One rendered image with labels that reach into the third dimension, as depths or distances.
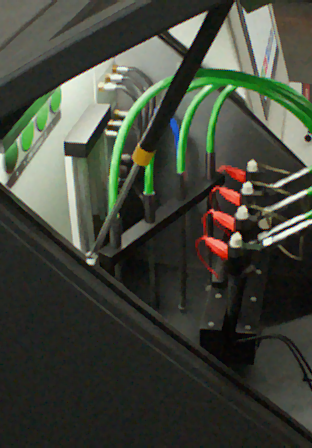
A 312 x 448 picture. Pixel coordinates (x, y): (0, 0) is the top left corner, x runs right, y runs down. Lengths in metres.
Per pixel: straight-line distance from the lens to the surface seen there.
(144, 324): 0.87
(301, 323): 1.50
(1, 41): 1.04
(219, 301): 1.32
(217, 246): 1.23
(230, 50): 1.42
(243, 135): 1.45
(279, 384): 1.38
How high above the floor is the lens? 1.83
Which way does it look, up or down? 34 degrees down
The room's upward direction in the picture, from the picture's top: 2 degrees counter-clockwise
